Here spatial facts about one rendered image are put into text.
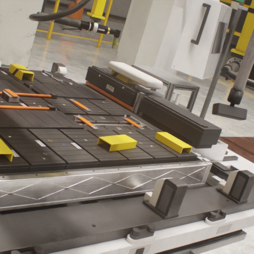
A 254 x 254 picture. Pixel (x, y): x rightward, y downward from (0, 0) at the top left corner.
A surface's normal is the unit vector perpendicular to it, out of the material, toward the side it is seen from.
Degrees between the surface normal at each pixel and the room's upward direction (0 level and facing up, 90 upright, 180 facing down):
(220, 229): 90
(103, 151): 0
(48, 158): 0
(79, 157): 0
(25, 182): 90
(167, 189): 90
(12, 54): 90
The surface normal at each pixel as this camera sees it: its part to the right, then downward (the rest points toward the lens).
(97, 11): 0.43, 0.40
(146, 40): 0.63, 0.41
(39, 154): 0.28, -0.91
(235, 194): -0.73, 0.00
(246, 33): -0.36, 0.18
